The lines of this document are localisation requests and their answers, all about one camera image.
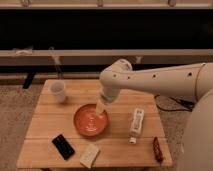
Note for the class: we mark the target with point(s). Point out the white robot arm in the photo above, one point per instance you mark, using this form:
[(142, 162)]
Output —
[(192, 83)]

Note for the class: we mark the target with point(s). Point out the white squeeze bottle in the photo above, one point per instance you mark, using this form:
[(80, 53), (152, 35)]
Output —
[(136, 125)]

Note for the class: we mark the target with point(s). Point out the orange round plate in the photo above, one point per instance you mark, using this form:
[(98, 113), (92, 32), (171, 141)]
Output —
[(88, 123)]

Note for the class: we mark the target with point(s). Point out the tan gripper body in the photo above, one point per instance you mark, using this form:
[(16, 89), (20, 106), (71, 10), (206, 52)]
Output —
[(100, 107)]

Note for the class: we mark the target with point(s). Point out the red chili snack bar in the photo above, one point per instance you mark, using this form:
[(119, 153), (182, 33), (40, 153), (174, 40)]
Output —
[(157, 151)]

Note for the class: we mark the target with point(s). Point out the black smartphone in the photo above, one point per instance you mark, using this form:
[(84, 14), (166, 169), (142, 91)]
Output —
[(63, 147)]

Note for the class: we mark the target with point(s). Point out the wooden table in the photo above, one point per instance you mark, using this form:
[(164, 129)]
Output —
[(51, 119)]

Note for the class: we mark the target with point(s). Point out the grey metal railing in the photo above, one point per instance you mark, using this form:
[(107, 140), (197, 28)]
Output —
[(32, 57)]

